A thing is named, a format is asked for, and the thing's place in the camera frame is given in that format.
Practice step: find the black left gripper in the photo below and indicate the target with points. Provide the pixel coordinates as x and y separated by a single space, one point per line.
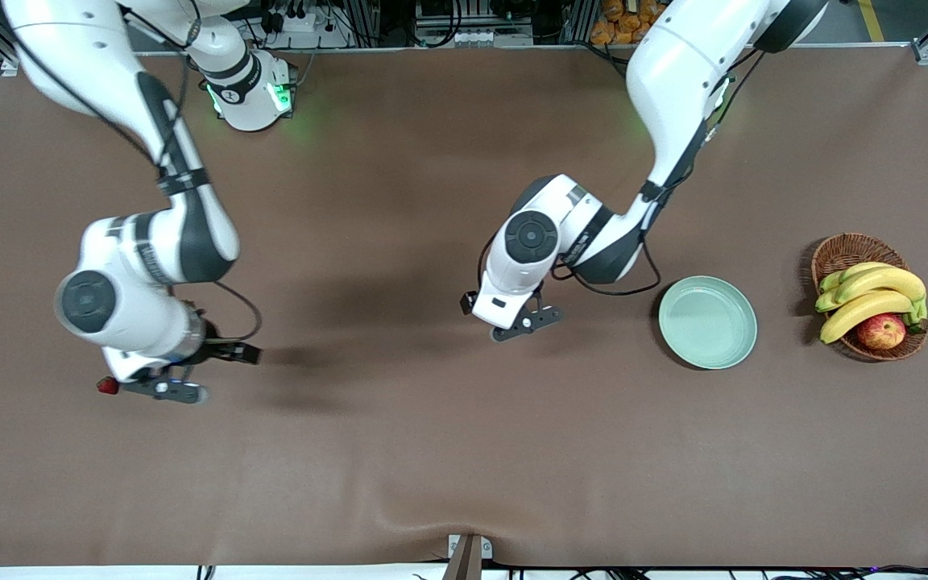
466 304

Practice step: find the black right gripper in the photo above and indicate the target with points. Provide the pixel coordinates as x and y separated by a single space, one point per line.
217 350

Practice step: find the red toy strawberry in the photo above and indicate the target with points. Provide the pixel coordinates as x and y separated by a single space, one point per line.
107 386

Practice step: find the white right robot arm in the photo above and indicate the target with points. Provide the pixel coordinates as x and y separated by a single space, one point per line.
69 48

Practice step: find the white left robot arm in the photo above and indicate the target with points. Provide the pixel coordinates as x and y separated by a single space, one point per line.
673 72

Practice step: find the pale green round plate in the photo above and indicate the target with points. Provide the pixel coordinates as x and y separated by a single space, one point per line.
707 322

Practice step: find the brown table cover mat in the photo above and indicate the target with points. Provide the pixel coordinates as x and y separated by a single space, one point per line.
464 451

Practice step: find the small white socket block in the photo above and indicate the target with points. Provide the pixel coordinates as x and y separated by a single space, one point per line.
476 38

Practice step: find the black equipment rack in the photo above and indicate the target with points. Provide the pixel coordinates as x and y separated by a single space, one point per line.
432 16

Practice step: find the orange toy food pile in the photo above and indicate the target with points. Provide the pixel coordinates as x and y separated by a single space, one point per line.
625 24

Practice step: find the white power strip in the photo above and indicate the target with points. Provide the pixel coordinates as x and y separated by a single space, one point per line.
303 24

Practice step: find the brown wicker basket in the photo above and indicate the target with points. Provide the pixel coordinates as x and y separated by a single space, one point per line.
843 254

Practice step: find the yellow banana bunch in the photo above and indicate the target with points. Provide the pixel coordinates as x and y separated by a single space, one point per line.
875 282

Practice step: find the red yellow apple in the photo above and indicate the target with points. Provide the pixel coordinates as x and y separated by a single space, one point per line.
881 332

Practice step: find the metal table edge bracket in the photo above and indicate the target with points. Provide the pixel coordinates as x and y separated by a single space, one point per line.
468 560

